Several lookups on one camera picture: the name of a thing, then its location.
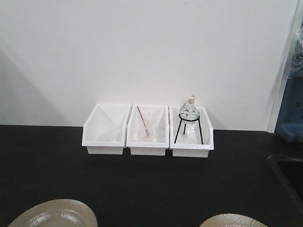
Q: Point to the tan plate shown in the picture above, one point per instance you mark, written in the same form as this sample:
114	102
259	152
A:
231	220
57	213

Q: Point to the white bin, middle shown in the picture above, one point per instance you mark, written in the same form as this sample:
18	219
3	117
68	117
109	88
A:
158	114

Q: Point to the white bin, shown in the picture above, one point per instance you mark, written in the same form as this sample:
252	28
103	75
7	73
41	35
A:
158	114
190	140
104	132

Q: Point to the clear glass beaker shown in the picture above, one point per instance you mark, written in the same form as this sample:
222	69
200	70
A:
151	125

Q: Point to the red glass stirring rod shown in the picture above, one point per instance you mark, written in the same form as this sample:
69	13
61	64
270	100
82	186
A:
143	121

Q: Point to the glass alcohol lamp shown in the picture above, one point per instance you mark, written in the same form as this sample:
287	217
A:
188	110

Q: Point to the white bin, right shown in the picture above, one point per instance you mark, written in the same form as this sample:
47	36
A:
190	140

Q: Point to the white bin, left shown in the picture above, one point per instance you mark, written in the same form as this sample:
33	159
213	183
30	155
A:
104	132

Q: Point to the grey pegboard drying rack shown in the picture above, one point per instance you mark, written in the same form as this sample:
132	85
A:
290	120

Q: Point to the black lab sink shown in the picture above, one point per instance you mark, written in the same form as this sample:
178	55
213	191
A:
289	170

